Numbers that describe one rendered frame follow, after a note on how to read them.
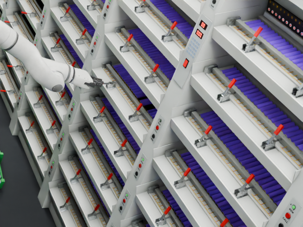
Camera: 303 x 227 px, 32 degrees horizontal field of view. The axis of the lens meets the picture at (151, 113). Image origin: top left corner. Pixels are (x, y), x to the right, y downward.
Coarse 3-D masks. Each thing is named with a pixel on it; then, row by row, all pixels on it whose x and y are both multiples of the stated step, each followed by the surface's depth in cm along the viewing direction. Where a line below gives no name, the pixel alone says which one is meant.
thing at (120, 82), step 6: (108, 66) 258; (114, 72) 255; (114, 78) 254; (120, 78) 251; (120, 84) 248; (126, 90) 243; (126, 96) 242; (132, 96) 240; (138, 102) 236; (144, 114) 230; (150, 120) 227
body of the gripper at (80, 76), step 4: (76, 68) 238; (76, 72) 234; (80, 72) 236; (84, 72) 239; (76, 76) 231; (80, 76) 233; (84, 76) 235; (88, 76) 238; (72, 80) 232; (76, 80) 232; (80, 80) 233; (84, 80) 234; (88, 80) 235; (92, 80) 237; (76, 84) 233; (80, 84) 234; (84, 84) 235; (88, 88) 237
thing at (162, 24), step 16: (128, 0) 238; (144, 0) 228; (160, 0) 236; (144, 16) 227; (160, 16) 224; (176, 16) 224; (144, 32) 224; (160, 32) 217; (176, 32) 213; (160, 48) 213; (176, 48) 208; (176, 64) 203
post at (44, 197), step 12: (120, 12) 248; (96, 48) 257; (108, 48) 258; (72, 120) 276; (84, 120) 278; (60, 132) 287; (72, 144) 285; (48, 168) 299; (48, 180) 298; (48, 192) 298; (48, 204) 304
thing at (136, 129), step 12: (96, 60) 258; (108, 60) 262; (96, 72) 258; (108, 72) 259; (108, 96) 246; (120, 96) 243; (120, 108) 236; (144, 120) 230; (132, 132) 227; (144, 132) 224
